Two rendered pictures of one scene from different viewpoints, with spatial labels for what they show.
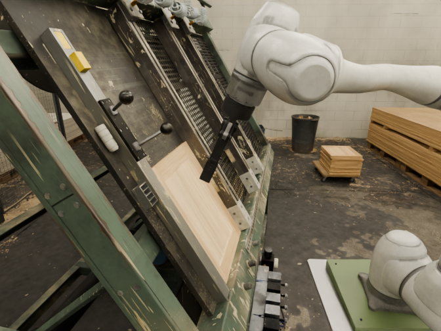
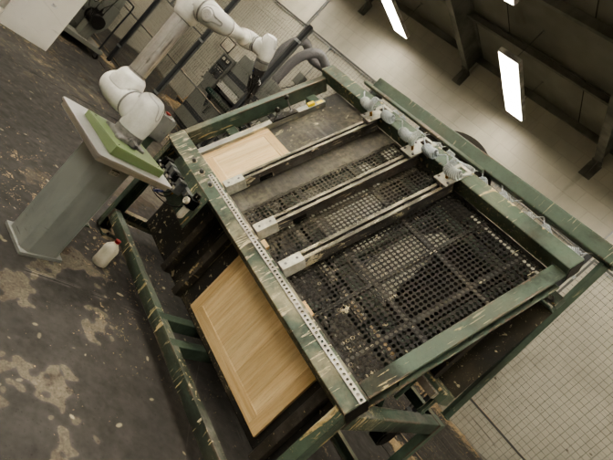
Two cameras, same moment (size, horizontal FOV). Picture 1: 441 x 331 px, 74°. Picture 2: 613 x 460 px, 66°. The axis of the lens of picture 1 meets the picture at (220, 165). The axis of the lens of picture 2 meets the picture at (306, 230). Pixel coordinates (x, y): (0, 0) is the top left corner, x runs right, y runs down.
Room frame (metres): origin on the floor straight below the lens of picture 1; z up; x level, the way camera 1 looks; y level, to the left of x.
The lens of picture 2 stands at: (2.85, -2.38, 1.49)
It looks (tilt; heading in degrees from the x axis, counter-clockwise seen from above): 9 degrees down; 116
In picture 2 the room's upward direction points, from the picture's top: 45 degrees clockwise
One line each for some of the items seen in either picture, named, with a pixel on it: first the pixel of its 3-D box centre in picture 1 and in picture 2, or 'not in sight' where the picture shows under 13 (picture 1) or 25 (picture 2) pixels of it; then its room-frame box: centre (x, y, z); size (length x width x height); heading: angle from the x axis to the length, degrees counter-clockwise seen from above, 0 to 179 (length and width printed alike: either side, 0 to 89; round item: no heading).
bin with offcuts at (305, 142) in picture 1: (303, 133); not in sight; (5.34, -1.56, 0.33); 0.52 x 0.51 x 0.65; 178
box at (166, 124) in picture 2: not in sight; (158, 125); (0.51, -0.18, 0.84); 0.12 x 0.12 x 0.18; 78
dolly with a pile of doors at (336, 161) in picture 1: (335, 163); not in sight; (4.04, -1.69, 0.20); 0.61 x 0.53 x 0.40; 178
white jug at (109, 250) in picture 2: not in sight; (109, 251); (0.95, -0.23, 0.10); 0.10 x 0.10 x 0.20
